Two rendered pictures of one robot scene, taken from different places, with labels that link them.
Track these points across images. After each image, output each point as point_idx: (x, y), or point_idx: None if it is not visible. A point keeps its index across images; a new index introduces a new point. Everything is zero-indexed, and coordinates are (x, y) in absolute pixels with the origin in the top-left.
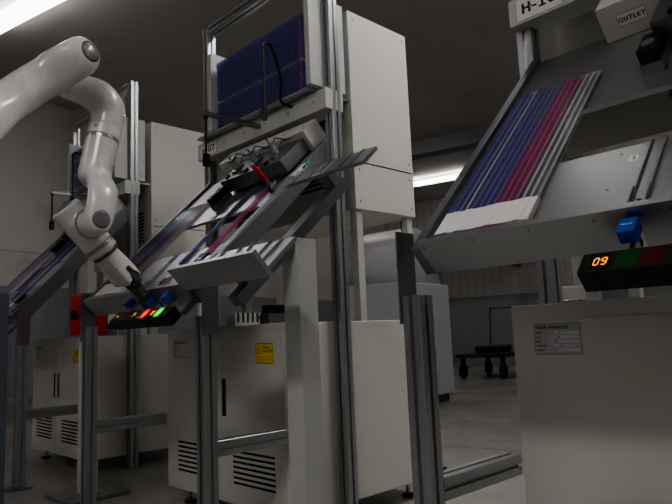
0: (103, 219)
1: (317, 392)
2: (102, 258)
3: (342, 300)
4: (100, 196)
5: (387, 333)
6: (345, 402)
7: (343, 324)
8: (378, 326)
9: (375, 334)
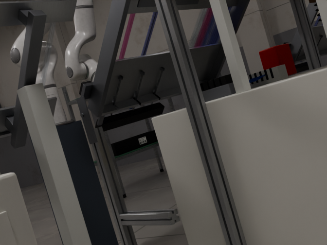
0: (69, 72)
1: (59, 208)
2: None
3: (181, 86)
4: (65, 58)
5: (276, 102)
6: (211, 194)
7: (188, 112)
8: (258, 96)
9: (256, 108)
